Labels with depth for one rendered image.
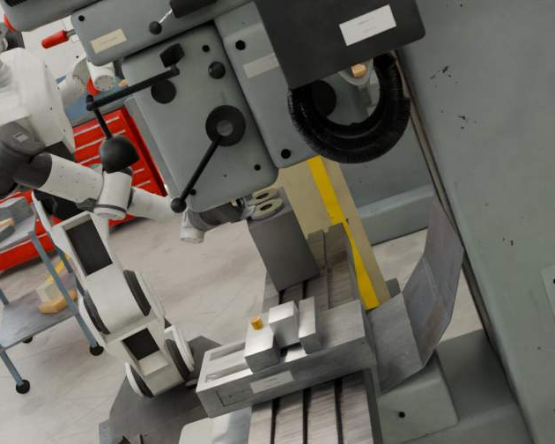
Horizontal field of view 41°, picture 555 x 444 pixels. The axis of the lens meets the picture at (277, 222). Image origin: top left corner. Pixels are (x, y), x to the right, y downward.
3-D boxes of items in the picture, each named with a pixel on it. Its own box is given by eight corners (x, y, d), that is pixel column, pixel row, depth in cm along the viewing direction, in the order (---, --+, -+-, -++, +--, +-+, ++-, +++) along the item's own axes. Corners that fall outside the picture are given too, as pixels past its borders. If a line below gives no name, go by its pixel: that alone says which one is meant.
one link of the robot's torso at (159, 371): (134, 377, 241) (71, 288, 207) (189, 349, 243) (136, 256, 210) (146, 414, 230) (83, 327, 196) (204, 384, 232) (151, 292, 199)
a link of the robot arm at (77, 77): (118, 75, 214) (82, 100, 217) (110, 54, 218) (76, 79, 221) (104, 63, 208) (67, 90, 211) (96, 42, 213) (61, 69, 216)
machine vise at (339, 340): (210, 420, 145) (186, 375, 142) (218, 377, 159) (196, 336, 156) (378, 366, 139) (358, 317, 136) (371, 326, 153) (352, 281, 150)
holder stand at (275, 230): (277, 292, 186) (245, 224, 179) (268, 261, 207) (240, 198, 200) (321, 274, 186) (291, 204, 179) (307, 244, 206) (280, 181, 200)
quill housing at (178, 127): (188, 221, 138) (111, 62, 128) (202, 186, 158) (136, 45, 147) (283, 186, 135) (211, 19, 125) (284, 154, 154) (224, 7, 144)
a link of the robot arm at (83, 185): (104, 223, 190) (25, 198, 175) (112, 175, 194) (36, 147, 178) (131, 218, 183) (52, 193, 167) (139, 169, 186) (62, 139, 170)
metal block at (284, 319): (279, 348, 144) (268, 323, 142) (280, 332, 149) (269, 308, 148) (304, 340, 143) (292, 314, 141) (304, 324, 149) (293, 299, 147)
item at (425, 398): (229, 499, 153) (205, 455, 149) (242, 400, 186) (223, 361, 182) (462, 427, 145) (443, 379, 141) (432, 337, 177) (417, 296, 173)
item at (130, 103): (170, 199, 146) (122, 102, 139) (173, 193, 149) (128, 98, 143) (188, 192, 145) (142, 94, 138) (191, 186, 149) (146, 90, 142)
